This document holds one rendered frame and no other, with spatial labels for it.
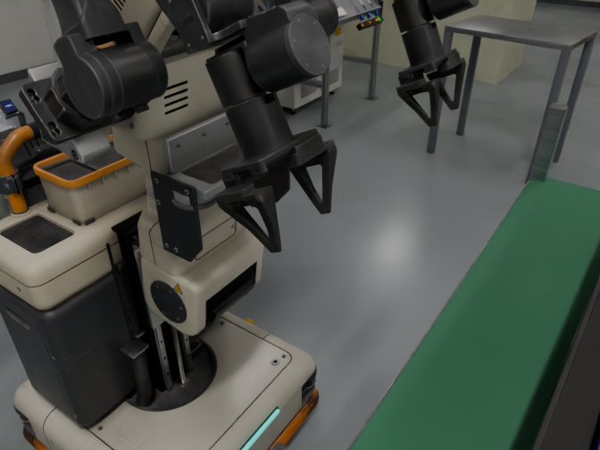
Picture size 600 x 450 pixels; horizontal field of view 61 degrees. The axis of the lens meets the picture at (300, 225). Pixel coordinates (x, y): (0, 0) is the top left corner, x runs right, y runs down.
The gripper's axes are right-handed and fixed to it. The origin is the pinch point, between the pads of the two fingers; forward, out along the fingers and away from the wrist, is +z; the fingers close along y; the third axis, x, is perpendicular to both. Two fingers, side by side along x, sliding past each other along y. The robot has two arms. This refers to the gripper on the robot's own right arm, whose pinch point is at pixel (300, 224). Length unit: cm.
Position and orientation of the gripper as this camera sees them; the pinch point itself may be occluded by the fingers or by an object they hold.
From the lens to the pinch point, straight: 57.0
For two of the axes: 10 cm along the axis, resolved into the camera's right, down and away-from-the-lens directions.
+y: 5.8, -4.4, 6.9
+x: -7.3, 0.9, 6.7
